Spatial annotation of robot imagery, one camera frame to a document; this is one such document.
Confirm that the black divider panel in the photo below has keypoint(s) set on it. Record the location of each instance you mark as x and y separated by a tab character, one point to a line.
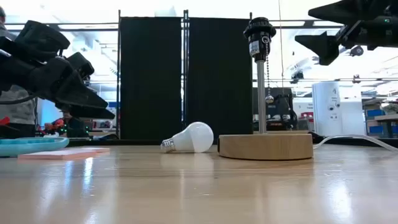
149	77
217	77

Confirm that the black table edge rail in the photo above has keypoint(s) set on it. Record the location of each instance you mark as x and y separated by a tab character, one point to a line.
140	142

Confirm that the black background machine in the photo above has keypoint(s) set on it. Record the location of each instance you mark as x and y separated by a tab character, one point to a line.
280	107

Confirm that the teal plastic tray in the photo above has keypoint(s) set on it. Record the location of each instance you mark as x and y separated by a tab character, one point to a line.
31	146

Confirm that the pink sticky note pad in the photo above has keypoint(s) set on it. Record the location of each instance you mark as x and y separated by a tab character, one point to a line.
99	149
56	154

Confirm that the person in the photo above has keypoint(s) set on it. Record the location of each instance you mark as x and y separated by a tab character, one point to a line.
76	127
18	112

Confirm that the shelf with blue bins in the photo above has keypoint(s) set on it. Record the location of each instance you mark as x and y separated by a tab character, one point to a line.
374	112

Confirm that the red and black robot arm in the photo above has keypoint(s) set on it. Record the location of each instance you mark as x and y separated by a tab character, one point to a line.
57	124

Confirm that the white air purifier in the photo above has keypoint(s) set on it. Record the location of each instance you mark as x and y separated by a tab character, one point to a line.
326	105

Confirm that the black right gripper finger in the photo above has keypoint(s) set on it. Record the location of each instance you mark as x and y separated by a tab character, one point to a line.
357	11
325	48

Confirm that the black ceiling light beam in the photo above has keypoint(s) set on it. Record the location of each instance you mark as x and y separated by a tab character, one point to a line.
93	23

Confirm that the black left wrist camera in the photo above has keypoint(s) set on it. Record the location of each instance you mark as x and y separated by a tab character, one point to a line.
40	39

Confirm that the wooden base table lamp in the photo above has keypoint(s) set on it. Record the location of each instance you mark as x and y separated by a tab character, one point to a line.
264	146

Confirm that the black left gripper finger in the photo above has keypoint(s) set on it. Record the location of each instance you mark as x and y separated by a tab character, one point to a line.
81	91
93	112

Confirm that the red printed box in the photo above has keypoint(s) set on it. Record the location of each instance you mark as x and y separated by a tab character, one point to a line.
307	116

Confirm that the white LED lightbulb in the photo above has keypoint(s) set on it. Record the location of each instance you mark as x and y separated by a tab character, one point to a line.
192	137

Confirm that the light wood laminate desk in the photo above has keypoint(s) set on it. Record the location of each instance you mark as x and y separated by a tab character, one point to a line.
289	132

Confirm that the black ceiling camera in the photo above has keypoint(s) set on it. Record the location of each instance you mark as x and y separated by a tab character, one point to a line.
297	76
356	50

